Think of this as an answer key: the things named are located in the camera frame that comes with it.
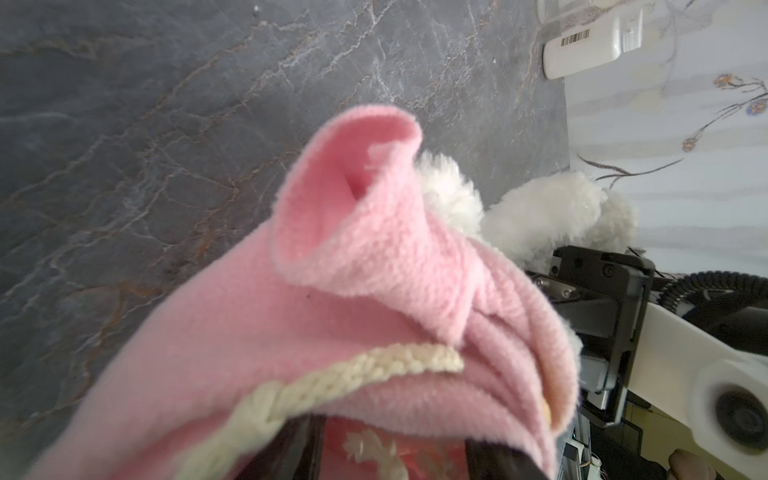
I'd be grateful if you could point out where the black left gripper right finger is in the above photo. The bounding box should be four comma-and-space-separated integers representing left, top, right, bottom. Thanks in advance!
465, 440, 548, 480

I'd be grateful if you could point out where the white plush teddy bear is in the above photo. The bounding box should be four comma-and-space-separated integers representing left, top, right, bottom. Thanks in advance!
415, 151, 638, 273

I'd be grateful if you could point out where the white plastic bottle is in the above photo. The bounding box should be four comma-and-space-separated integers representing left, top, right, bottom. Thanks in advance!
542, 8, 644, 79

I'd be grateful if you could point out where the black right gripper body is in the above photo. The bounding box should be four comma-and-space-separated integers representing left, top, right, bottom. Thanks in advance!
528, 246, 655, 428

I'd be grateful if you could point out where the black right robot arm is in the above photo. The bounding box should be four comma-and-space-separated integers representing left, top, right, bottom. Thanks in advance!
531, 246, 767, 479

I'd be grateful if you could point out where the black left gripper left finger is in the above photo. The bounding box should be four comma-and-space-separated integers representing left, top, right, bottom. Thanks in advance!
236, 416, 326, 480

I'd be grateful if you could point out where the pink fleece teddy hoodie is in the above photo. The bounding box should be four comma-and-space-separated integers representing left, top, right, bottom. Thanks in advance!
28, 105, 579, 479

